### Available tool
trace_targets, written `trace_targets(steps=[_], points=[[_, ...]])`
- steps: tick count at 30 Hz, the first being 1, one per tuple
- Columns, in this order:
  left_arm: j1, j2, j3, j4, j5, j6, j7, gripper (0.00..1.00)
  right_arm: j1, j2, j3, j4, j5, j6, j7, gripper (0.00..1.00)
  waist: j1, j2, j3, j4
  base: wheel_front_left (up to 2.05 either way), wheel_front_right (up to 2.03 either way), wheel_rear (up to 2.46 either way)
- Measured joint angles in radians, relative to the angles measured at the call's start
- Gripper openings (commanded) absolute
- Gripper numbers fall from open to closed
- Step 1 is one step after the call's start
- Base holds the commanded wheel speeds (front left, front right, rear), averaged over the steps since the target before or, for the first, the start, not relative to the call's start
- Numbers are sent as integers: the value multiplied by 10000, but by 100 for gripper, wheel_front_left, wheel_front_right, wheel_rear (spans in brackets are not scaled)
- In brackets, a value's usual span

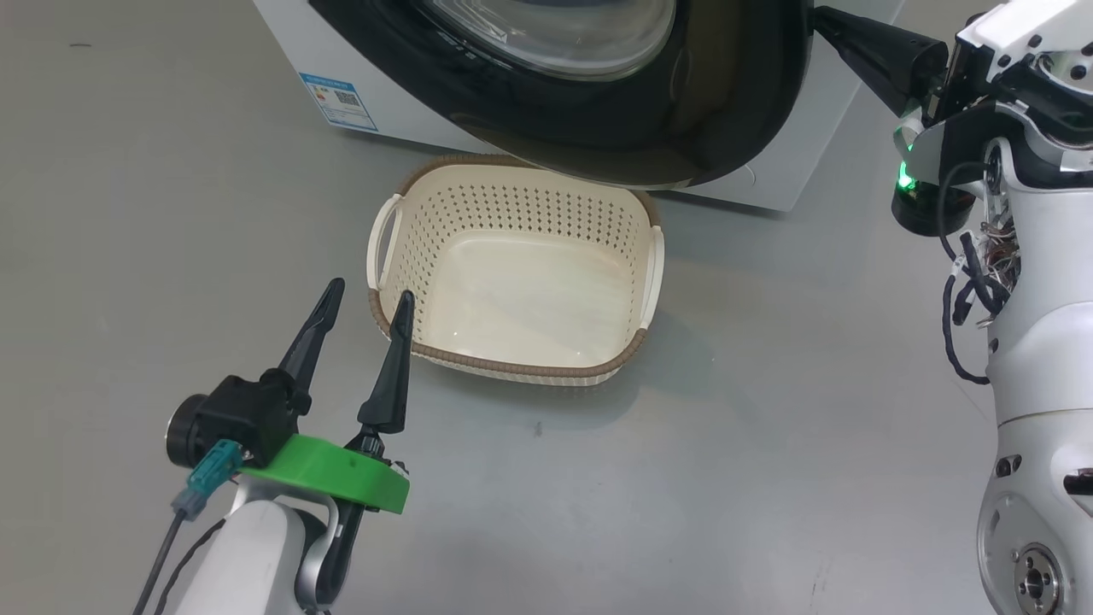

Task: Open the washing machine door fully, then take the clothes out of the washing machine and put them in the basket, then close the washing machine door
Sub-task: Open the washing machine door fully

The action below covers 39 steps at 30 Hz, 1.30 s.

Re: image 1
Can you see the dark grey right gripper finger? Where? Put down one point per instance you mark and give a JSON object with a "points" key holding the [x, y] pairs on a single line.
{"points": [[888, 60]]}

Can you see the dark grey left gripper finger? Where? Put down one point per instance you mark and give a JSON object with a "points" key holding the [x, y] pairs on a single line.
{"points": [[312, 342], [394, 376]]}

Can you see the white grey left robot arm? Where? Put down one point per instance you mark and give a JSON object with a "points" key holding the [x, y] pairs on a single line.
{"points": [[252, 555]]}

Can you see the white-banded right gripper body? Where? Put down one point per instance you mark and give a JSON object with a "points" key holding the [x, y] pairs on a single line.
{"points": [[1025, 51]]}

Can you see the white front-load washing machine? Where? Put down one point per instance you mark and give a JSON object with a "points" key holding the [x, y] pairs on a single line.
{"points": [[803, 128]]}

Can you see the cream perforated laundry basket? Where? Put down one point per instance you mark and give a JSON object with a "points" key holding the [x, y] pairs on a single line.
{"points": [[521, 290]]}

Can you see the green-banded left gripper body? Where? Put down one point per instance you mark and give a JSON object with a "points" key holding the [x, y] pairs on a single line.
{"points": [[341, 474]]}

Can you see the blue energy label sticker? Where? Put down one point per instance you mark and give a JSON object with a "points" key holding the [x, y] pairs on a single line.
{"points": [[339, 102]]}

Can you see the black round glass machine door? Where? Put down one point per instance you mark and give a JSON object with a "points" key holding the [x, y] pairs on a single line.
{"points": [[598, 120]]}

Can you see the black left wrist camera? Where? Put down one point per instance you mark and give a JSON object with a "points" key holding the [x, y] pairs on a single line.
{"points": [[239, 414]]}

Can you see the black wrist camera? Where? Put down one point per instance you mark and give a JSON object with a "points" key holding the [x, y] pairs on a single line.
{"points": [[926, 209], [239, 414]]}

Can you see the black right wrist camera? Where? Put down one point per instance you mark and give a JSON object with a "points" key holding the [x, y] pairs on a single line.
{"points": [[926, 209]]}

